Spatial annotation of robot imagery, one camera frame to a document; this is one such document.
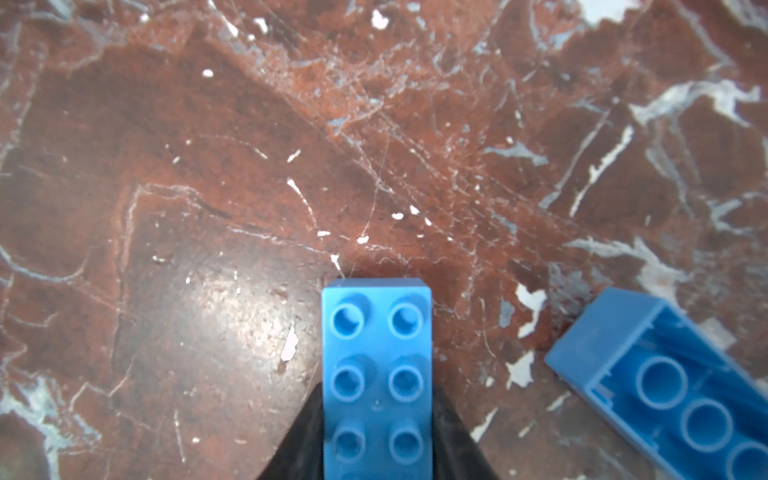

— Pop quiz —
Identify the blue lego hollow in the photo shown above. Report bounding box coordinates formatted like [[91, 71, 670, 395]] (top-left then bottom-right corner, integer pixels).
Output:
[[545, 288, 767, 479]]

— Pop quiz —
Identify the blue lego studs up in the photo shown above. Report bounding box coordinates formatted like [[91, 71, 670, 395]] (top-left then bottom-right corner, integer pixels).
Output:
[[322, 278, 433, 479]]

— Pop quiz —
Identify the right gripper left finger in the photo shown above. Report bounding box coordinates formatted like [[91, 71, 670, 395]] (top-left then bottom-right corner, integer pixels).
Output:
[[257, 383, 324, 480]]

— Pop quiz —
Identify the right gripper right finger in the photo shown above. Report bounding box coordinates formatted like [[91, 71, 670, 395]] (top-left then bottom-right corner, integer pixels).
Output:
[[432, 385, 499, 480]]

